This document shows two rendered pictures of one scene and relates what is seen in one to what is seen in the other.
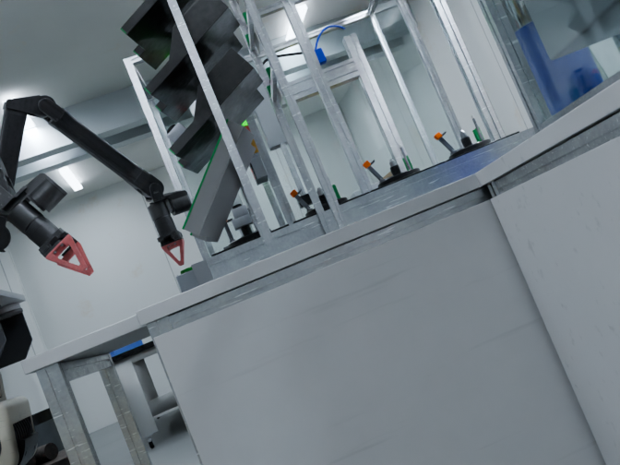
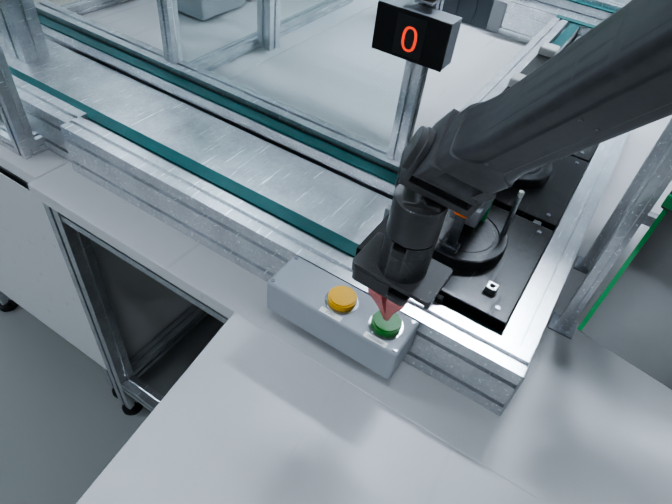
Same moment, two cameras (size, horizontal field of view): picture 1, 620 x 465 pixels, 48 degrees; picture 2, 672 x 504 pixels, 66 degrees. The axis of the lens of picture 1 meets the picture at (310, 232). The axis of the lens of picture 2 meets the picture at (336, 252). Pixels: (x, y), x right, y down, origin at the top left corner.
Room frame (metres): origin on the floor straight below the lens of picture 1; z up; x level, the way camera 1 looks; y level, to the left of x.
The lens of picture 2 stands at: (1.95, 0.80, 1.51)
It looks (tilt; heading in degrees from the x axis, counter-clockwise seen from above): 45 degrees down; 302
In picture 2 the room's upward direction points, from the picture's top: 8 degrees clockwise
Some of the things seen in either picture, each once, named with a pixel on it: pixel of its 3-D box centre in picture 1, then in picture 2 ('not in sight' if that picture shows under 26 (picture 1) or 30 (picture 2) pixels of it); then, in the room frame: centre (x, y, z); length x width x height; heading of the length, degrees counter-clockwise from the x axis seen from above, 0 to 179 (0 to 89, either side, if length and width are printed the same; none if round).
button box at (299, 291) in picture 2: (193, 281); (339, 314); (2.18, 0.40, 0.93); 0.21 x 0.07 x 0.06; 5
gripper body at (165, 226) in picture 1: (166, 230); (405, 254); (2.11, 0.40, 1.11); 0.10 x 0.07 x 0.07; 4
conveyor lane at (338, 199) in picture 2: not in sight; (310, 186); (2.41, 0.18, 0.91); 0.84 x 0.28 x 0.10; 5
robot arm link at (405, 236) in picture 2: (160, 210); (417, 210); (2.11, 0.40, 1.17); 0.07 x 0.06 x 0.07; 116
